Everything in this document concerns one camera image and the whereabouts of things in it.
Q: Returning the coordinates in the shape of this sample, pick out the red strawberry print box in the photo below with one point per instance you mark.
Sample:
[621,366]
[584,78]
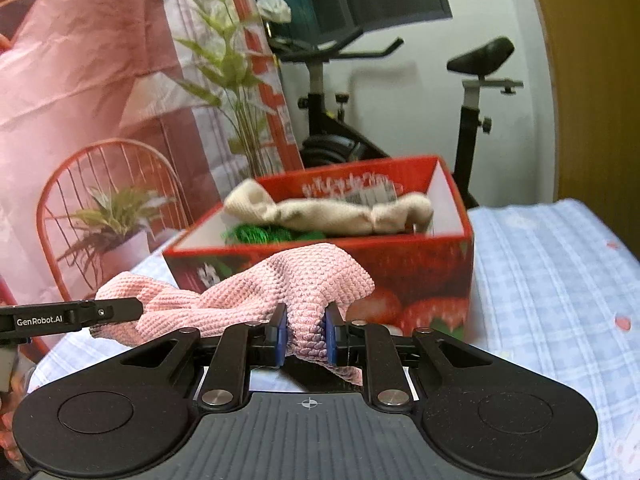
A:
[425,270]

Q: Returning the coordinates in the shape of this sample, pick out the brown wooden wardrobe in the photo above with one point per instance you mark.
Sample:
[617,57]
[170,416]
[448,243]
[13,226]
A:
[590,85]

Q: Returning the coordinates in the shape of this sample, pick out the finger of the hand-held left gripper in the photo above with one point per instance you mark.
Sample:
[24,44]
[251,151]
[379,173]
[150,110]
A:
[115,310]

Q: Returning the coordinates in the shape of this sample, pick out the pink knitted cloth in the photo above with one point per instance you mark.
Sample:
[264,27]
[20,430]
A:
[310,280]

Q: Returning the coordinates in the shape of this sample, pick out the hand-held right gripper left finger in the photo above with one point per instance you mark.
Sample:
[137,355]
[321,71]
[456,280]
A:
[280,335]

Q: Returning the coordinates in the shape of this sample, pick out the black exercise bike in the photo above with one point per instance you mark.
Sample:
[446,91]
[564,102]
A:
[482,57]

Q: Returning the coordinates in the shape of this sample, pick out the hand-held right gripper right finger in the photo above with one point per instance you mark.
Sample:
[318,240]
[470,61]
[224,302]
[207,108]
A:
[330,337]

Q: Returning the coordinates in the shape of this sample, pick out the green cloth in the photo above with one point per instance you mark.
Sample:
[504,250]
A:
[265,234]

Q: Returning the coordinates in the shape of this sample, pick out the pink printed wall backdrop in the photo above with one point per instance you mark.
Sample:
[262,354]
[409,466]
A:
[75,85]

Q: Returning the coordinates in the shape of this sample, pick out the person's left hand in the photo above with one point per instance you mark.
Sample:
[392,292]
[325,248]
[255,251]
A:
[7,440]

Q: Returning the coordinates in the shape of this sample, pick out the cream knitted cloth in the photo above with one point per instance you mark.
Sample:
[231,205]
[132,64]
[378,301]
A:
[325,217]

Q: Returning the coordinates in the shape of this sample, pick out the blue checked bedsheet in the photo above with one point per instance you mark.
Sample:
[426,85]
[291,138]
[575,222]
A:
[550,310]

